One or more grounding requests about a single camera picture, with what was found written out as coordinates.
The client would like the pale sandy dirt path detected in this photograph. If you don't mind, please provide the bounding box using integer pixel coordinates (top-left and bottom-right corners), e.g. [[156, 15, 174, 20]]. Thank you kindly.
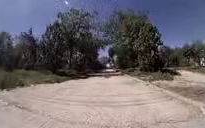
[[0, 68, 205, 128]]

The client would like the large green tree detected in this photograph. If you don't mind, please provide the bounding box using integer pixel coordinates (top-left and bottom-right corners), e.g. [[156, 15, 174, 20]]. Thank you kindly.
[[39, 8, 106, 73], [106, 9, 165, 73]]

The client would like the weedy ground strip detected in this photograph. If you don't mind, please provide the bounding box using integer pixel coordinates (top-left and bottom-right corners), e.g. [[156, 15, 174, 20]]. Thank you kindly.
[[121, 67, 182, 82]]

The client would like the grass verge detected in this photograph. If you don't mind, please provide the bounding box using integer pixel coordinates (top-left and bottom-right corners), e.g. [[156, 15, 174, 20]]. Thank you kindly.
[[0, 67, 78, 91]]

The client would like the row of trees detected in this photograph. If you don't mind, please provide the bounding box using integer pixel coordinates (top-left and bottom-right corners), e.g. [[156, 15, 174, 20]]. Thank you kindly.
[[0, 28, 46, 72], [161, 35, 205, 68]]

